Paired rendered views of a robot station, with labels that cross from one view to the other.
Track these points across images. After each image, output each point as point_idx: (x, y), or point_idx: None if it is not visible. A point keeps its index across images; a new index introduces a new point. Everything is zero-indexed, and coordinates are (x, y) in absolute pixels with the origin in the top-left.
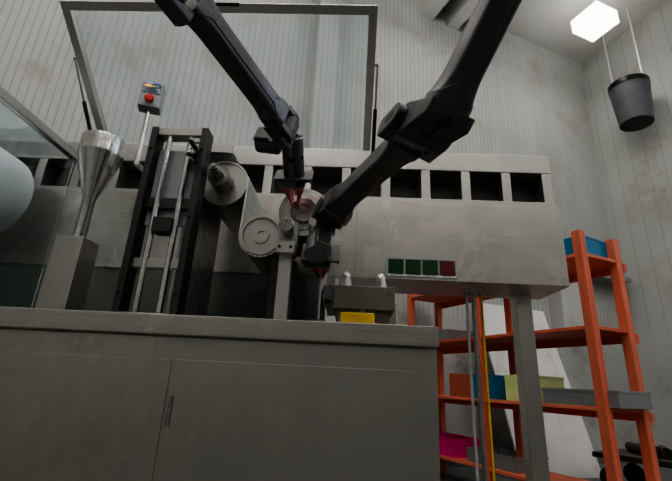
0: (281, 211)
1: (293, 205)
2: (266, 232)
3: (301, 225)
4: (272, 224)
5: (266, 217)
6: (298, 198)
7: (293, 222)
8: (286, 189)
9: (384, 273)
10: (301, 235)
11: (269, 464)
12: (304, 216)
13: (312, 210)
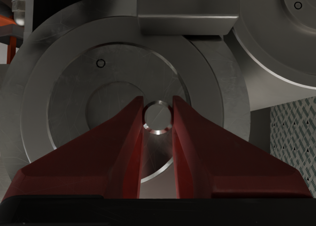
0: (237, 111)
1: (169, 105)
2: (296, 2)
3: (129, 35)
4: (272, 48)
5: (309, 76)
6: (116, 122)
7: (163, 12)
8: (247, 175)
9: (1, 74)
10: None
11: None
12: (109, 67)
13: (66, 105)
